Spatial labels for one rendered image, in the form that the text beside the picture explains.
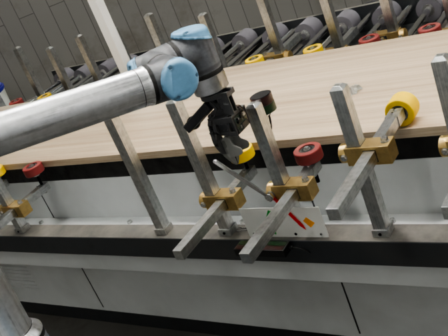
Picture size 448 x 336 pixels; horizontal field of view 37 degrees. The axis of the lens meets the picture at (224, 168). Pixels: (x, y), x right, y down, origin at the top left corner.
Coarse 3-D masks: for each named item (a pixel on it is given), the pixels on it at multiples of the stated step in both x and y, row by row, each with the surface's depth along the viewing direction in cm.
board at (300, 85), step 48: (384, 48) 237; (432, 48) 221; (192, 96) 269; (240, 96) 248; (288, 96) 230; (384, 96) 201; (432, 96) 189; (48, 144) 283; (96, 144) 260; (144, 144) 240; (288, 144) 200
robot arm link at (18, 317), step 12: (0, 276) 153; (0, 288) 152; (12, 288) 157; (0, 300) 152; (12, 300) 155; (0, 312) 152; (12, 312) 155; (24, 312) 159; (0, 324) 153; (12, 324) 155; (24, 324) 157; (36, 324) 161
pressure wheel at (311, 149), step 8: (304, 144) 190; (312, 144) 188; (320, 144) 187; (296, 152) 187; (304, 152) 186; (312, 152) 184; (320, 152) 185; (296, 160) 187; (304, 160) 185; (312, 160) 184
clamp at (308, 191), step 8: (312, 176) 180; (272, 184) 184; (288, 184) 180; (296, 184) 179; (304, 184) 177; (312, 184) 178; (280, 192) 182; (304, 192) 178; (312, 192) 178; (304, 200) 179; (312, 200) 178
